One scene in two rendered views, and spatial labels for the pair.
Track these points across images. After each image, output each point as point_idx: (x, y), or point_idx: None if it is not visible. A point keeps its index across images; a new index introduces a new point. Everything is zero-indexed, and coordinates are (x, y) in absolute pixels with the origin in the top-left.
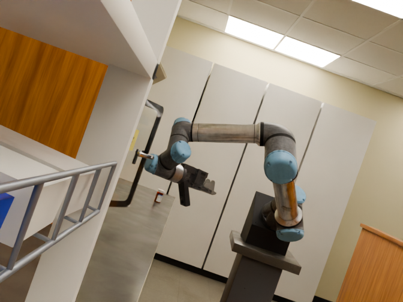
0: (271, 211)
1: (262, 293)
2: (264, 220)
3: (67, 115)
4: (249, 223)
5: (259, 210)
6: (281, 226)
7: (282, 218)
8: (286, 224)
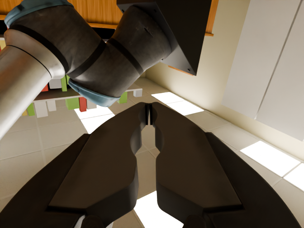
0: (128, 46)
1: None
2: (144, 20)
3: None
4: (178, 1)
5: (169, 40)
6: (20, 24)
7: (8, 48)
8: (6, 35)
